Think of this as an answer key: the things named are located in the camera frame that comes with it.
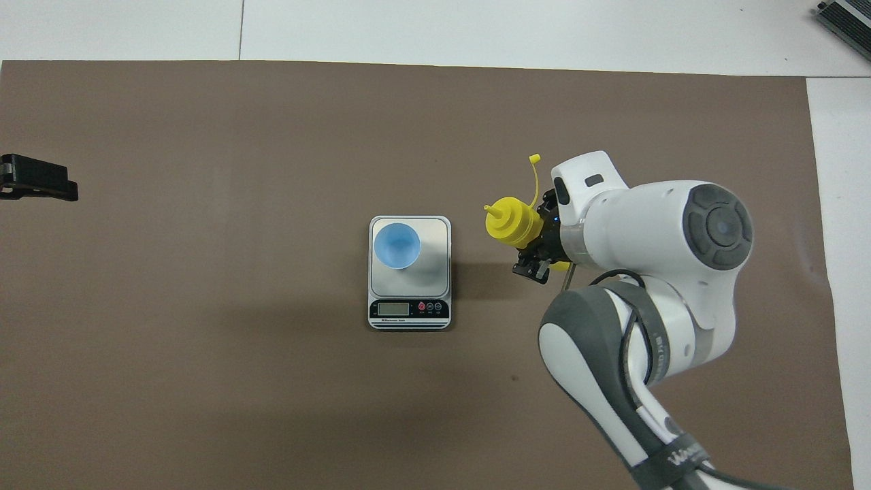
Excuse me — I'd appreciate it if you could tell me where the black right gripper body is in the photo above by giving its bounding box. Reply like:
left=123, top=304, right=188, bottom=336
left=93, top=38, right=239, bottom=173
left=520, top=200, right=572, bottom=264

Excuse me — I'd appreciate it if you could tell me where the yellow squeeze bottle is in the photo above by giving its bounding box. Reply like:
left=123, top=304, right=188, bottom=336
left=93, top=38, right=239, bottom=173
left=483, top=154, right=572, bottom=272

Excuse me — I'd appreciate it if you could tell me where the silver digital kitchen scale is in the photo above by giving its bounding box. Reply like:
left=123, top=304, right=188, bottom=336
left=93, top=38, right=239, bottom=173
left=368, top=215, right=452, bottom=331

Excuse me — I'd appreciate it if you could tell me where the brown table mat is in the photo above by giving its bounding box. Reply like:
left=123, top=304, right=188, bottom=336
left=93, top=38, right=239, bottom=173
left=0, top=60, right=855, bottom=490

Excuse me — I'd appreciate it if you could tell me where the grey ribbed metal device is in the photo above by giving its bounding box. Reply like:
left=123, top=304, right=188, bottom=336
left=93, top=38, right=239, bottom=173
left=816, top=0, right=871, bottom=63

